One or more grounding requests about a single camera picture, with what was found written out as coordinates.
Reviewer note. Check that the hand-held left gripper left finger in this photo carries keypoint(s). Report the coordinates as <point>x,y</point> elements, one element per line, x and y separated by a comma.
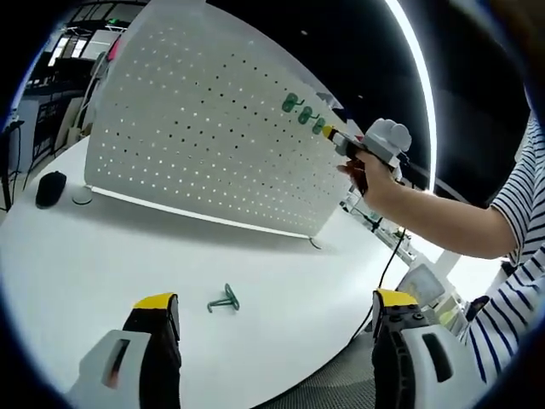
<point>149,345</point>

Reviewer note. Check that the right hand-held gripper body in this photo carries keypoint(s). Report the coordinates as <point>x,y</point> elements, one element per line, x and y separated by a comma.
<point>389,142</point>

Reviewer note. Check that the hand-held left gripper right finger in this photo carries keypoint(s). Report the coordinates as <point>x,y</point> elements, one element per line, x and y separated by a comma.
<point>398,341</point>

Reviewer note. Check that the green hook assembly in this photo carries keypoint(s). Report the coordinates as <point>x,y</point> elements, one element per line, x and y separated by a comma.
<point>289,103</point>
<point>304,115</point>
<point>318,125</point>
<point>221,303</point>

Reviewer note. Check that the white perforated mounting plate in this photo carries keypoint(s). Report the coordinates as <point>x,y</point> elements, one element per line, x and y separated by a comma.
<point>191,149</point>

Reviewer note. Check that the person's right hand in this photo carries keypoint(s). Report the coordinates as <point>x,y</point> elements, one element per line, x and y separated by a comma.
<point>379,183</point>

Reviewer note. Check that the white chair back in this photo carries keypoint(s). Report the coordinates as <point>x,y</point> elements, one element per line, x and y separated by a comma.
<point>421,285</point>

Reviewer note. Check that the ceiling light strip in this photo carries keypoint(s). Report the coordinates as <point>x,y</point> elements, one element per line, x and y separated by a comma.
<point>419,76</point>

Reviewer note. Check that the small black device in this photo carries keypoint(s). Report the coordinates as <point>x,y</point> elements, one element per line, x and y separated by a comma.
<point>50,189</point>

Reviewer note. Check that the black folding stand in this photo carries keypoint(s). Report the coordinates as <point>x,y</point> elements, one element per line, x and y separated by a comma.
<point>8,170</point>

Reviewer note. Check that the black counter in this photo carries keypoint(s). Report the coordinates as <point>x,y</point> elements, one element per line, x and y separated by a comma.
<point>51,128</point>

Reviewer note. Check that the white coat rack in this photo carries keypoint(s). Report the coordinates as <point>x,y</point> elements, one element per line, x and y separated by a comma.
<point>91,98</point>

